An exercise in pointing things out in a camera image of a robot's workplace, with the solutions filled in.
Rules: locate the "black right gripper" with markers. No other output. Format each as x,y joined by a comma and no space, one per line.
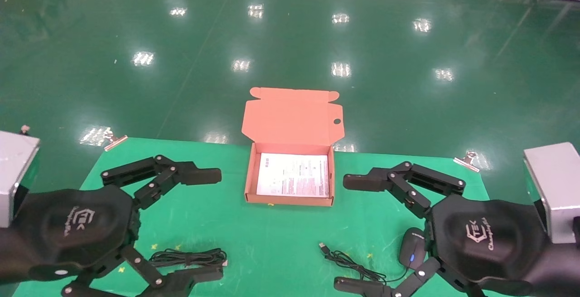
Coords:
485,242

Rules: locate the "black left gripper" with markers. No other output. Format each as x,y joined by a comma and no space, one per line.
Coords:
68,229

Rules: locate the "orange cardboard box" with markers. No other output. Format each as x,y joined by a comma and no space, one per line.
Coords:
290,120

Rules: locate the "silver binder clip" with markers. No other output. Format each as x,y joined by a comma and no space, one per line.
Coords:
466,162
115,142

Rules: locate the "green table mat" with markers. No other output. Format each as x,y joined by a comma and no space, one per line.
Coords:
272,233

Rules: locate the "white printed leaflet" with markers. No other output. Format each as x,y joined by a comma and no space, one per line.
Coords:
294,174

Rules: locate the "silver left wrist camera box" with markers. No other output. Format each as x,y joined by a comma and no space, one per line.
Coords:
13,170

